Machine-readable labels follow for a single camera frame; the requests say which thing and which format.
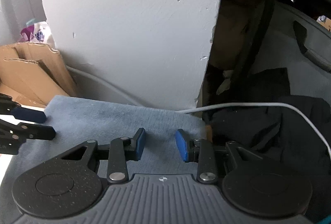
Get white power cable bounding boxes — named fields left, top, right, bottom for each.
left=66, top=64, right=331, bottom=160

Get black garment pile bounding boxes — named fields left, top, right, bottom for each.
left=203, top=68, right=330, bottom=175

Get brown cardboard sheet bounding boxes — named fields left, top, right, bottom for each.
left=1, top=42, right=77, bottom=108

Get pink white refill pouch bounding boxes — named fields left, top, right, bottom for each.
left=18, top=21, right=54, bottom=46

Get blue-grey denim pants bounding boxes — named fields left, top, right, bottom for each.
left=1, top=96, right=206, bottom=223

